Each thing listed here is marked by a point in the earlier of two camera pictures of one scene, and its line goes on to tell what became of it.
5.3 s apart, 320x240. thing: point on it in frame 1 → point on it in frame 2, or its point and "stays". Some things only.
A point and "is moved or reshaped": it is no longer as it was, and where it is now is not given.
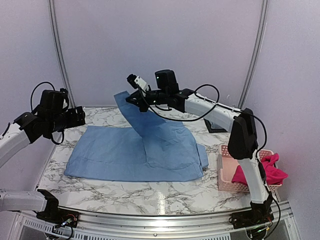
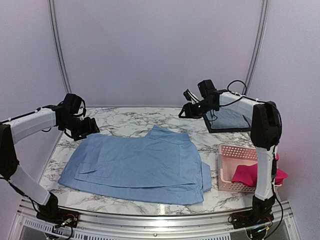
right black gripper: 139,102 → 189,113
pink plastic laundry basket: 227,165 stays
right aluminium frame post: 257,52 stays
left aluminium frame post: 51,3 stays
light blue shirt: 154,150 is moved or reshaped
